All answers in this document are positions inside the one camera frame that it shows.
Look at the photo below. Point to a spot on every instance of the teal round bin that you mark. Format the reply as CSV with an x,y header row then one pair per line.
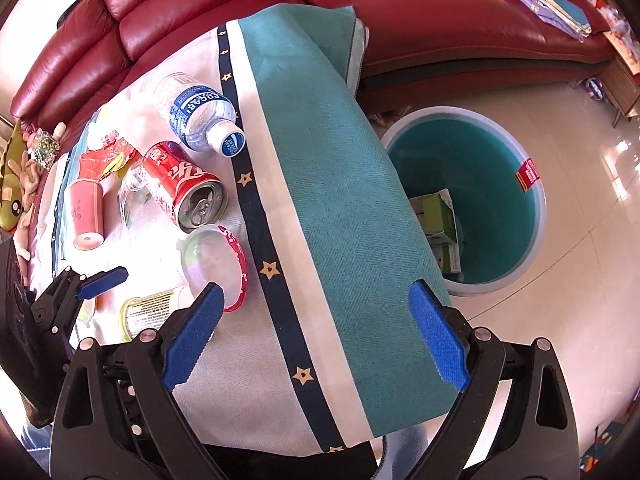
x,y
480,210

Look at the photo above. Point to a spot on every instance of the plastic bottle blue label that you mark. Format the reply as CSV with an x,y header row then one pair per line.
x,y
195,110

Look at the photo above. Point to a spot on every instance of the green plush toy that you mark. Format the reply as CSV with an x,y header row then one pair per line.
x,y
12,200

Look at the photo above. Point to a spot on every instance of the yellow label can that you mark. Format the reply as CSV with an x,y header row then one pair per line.
x,y
145,310

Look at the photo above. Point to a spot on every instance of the clear plastic bag red print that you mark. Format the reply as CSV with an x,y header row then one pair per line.
x,y
131,195

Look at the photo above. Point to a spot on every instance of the pink plush toy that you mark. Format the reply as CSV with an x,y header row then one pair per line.
x,y
27,185

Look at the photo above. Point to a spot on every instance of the small green carton box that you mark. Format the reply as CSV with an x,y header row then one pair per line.
x,y
447,257

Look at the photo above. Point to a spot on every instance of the red soda can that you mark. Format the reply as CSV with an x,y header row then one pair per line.
x,y
170,175

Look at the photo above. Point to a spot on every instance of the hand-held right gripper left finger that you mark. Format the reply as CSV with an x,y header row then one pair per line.
x,y
196,334

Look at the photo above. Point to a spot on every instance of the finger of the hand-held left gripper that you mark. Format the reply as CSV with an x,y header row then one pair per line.
x,y
106,280

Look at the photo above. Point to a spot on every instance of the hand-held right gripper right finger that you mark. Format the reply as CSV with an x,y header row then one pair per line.
x,y
440,340

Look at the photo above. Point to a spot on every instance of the wooden cabinet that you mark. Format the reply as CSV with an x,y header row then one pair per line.
x,y
625,75

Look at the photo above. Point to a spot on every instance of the clear plastic lid red rim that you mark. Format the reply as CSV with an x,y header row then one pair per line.
x,y
210,260

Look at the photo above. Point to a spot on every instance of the pink paper cup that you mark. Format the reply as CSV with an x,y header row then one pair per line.
x,y
85,210

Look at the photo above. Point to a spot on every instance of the red leather sofa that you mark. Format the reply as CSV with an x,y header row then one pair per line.
x,y
200,0

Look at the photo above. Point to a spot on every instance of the striped teal and white blanket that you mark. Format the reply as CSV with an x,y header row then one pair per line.
x,y
325,185

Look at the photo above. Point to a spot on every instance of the clear jar of beads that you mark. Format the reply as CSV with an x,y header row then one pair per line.
x,y
44,147

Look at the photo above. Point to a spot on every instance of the red and yellow plastic bag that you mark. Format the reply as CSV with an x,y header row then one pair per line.
x,y
100,159

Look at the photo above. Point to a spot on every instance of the colourful floor mat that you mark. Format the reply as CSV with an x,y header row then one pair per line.
x,y
602,447

